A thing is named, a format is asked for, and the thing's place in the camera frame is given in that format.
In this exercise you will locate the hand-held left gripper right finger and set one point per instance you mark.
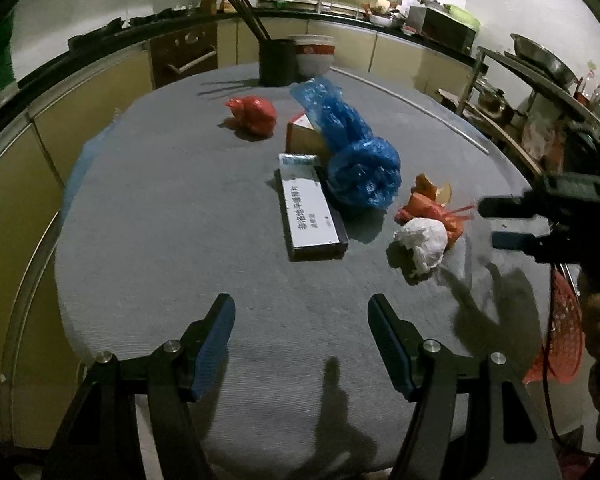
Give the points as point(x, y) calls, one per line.
point(387, 345)

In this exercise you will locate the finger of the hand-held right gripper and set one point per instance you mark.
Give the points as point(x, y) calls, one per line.
point(512, 241)
point(505, 206)

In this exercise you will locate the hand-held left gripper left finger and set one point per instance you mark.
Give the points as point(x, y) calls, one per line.
point(212, 345)

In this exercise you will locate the orange peel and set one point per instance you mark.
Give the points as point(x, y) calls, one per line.
point(432, 187)

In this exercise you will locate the orange plastic bag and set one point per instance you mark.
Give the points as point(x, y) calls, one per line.
point(427, 212)

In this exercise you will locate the white paper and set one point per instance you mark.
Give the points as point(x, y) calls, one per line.
point(422, 246)

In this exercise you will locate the red plastic basket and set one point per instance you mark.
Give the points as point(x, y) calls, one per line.
point(562, 332)

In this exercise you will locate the long grey box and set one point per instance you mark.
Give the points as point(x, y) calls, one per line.
point(310, 212)

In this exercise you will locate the blue plastic bag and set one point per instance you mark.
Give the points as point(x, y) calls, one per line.
point(352, 155)

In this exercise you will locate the small white and blue box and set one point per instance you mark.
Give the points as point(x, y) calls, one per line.
point(297, 160)

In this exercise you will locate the red and white medicine box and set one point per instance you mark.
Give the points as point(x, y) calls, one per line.
point(304, 135)

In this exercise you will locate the red plastic bag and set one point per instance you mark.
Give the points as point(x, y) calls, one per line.
point(252, 115)

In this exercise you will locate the metal cooking pot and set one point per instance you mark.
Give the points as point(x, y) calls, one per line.
point(492, 100)

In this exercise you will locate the row of sauce bottles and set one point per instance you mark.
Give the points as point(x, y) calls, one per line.
point(597, 97)

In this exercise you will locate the metal shelf rack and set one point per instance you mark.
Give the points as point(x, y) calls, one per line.
point(530, 95)

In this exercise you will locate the thin white rod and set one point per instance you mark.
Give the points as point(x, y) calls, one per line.
point(430, 112)

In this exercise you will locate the large metal basin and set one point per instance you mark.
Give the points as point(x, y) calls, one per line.
point(542, 60)

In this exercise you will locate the silver microwave oven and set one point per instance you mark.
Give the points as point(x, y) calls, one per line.
point(442, 27)

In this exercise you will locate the green cloth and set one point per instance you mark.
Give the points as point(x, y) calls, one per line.
point(462, 12)

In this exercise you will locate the pile of dishes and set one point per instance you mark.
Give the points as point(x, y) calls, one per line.
point(385, 12)

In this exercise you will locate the yellow kitchen cabinets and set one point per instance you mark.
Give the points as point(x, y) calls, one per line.
point(10, 210)

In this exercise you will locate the built-in brown oven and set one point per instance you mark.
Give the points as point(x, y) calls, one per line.
point(182, 55)

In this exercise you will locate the bundle of dark chopsticks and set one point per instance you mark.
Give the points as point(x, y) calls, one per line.
point(250, 15)

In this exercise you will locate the black countertop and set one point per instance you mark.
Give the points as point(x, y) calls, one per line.
point(130, 35)

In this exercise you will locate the black gas stove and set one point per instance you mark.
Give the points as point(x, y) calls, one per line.
point(105, 27)

